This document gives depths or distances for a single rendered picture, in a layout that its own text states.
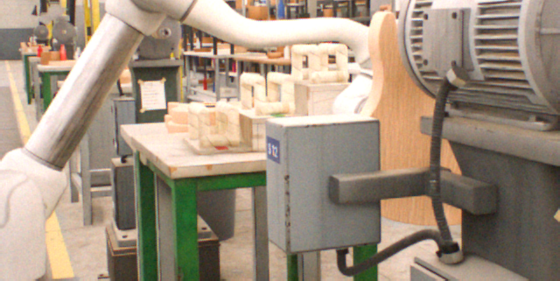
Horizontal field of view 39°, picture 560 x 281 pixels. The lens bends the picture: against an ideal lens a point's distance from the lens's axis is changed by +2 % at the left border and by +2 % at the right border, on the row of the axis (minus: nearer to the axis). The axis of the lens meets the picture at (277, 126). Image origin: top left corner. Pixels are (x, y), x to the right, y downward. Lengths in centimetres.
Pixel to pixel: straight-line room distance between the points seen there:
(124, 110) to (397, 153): 249
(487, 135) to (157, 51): 282
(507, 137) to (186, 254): 112
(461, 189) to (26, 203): 92
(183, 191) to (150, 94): 190
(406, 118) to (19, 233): 80
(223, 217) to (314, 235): 352
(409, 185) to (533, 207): 22
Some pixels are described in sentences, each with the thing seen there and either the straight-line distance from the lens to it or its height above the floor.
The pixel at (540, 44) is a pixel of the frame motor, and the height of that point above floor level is 123.
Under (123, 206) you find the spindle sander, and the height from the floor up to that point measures 43.
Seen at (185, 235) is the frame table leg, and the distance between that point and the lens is 199.
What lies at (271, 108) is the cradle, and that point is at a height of 104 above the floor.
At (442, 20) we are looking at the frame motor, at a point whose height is 127.
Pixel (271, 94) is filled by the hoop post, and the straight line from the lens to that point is 233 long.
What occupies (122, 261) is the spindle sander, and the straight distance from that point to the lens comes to 380.
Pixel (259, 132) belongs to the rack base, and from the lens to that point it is 212.
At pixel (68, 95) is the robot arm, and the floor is 112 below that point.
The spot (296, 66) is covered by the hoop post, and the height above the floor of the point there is 115.
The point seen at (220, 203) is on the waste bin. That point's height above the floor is 23.
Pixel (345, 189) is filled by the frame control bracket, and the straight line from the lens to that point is 117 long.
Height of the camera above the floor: 126
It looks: 7 degrees down
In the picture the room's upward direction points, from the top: 1 degrees counter-clockwise
